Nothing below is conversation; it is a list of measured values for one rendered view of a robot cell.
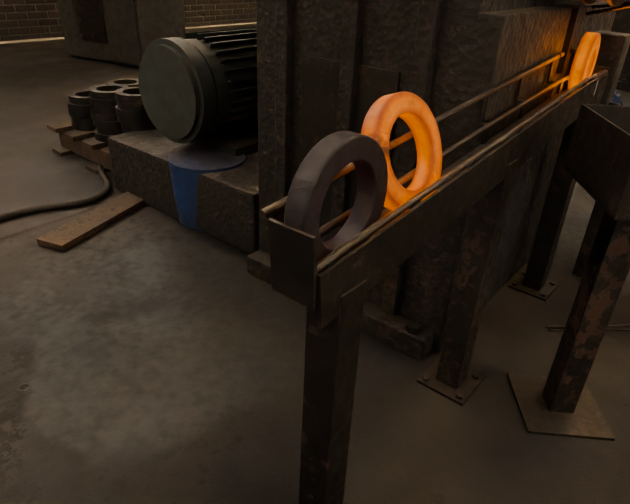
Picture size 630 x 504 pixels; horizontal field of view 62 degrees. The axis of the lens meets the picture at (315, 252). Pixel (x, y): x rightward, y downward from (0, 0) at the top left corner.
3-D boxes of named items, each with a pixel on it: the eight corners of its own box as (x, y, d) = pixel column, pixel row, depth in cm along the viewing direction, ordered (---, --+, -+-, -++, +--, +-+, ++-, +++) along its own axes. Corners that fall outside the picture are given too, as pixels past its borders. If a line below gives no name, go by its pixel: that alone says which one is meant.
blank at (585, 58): (574, 49, 133) (588, 50, 131) (592, 21, 141) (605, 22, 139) (563, 103, 144) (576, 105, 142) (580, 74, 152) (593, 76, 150)
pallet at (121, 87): (137, 196, 234) (124, 95, 212) (51, 151, 279) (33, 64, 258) (316, 141, 314) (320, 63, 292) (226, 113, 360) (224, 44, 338)
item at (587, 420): (531, 451, 120) (641, 142, 84) (504, 372, 142) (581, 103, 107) (624, 460, 119) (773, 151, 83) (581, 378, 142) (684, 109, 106)
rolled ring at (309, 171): (391, 117, 69) (370, 112, 71) (299, 168, 58) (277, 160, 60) (386, 234, 80) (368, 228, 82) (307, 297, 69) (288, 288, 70)
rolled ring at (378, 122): (413, 234, 84) (396, 234, 86) (454, 158, 93) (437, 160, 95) (360, 143, 74) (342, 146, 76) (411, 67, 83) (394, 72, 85)
